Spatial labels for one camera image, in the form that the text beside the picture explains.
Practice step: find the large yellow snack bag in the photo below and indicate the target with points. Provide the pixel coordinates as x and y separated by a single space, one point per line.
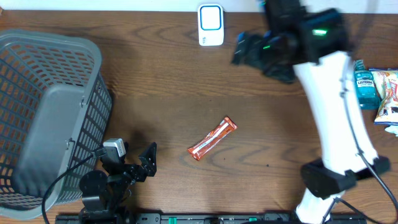
386 85

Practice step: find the orange brown snack bar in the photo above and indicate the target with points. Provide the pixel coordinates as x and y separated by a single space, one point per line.
225 127

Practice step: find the white barcode scanner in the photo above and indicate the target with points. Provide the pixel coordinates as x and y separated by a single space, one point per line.
210 25

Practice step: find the light teal snack packet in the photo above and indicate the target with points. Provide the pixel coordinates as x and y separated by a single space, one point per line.
392 129

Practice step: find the grey plastic shopping basket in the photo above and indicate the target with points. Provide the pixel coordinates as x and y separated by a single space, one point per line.
54 110

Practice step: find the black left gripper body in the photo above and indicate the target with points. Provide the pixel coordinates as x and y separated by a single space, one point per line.
137 174

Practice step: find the black mounting rail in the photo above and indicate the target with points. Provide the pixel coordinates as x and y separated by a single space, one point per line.
271 217

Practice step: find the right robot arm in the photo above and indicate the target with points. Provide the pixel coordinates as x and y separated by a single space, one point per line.
314 49

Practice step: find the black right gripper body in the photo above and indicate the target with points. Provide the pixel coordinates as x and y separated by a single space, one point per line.
273 56

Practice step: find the blue mouthwash bottle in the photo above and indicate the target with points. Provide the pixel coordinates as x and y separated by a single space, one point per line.
365 87

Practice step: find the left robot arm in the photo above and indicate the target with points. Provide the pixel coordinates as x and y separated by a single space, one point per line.
103 191

